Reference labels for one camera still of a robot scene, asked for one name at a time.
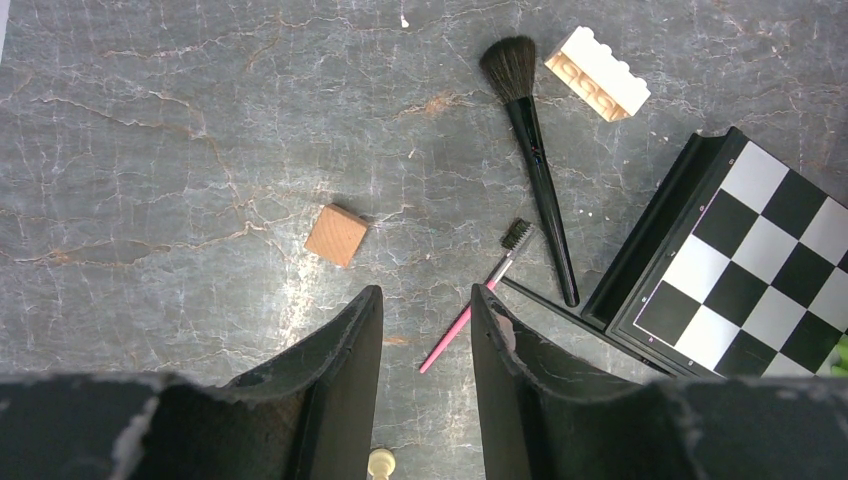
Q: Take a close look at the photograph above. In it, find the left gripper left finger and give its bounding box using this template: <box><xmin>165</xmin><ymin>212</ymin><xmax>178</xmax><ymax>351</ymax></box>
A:
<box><xmin>1</xmin><ymin>285</ymin><xmax>383</xmax><ymax>479</ymax></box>

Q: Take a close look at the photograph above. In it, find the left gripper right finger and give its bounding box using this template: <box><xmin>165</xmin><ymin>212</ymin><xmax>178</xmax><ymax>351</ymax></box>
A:
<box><xmin>471</xmin><ymin>284</ymin><xmax>847</xmax><ymax>479</ymax></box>

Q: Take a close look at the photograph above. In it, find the thin black makeup stick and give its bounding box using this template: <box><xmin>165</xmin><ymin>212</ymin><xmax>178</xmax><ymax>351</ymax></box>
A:
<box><xmin>500</xmin><ymin>276</ymin><xmax>672</xmax><ymax>376</ymax></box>

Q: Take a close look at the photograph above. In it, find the black makeup brush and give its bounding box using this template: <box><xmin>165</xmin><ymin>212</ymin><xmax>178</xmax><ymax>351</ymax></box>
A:
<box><xmin>479</xmin><ymin>35</ymin><xmax>580</xmax><ymax>307</ymax></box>

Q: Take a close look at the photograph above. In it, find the cream chess pawn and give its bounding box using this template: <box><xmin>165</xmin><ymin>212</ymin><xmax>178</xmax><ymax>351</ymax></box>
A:
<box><xmin>367</xmin><ymin>448</ymin><xmax>396</xmax><ymax>480</ymax></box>

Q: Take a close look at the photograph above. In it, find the brown wooden cube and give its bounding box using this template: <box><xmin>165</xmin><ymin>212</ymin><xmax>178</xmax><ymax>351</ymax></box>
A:
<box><xmin>304</xmin><ymin>204</ymin><xmax>368</xmax><ymax>268</ymax></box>

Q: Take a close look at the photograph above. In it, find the pink lip gloss wand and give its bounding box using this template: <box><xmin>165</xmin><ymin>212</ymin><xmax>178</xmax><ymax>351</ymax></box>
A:
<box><xmin>418</xmin><ymin>218</ymin><xmax>537</xmax><ymax>376</ymax></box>

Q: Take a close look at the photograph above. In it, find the black white chessboard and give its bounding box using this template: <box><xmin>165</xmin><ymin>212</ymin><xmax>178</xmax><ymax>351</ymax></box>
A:
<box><xmin>581</xmin><ymin>128</ymin><xmax>847</xmax><ymax>377</ymax></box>

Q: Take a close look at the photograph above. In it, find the green owl toy block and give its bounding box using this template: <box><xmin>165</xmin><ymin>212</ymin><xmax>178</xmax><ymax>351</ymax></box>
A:
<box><xmin>829</xmin><ymin>336</ymin><xmax>847</xmax><ymax>377</ymax></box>

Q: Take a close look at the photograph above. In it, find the white lego brick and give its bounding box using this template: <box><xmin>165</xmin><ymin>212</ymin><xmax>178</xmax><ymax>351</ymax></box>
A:
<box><xmin>544</xmin><ymin>26</ymin><xmax>651</xmax><ymax>123</ymax></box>

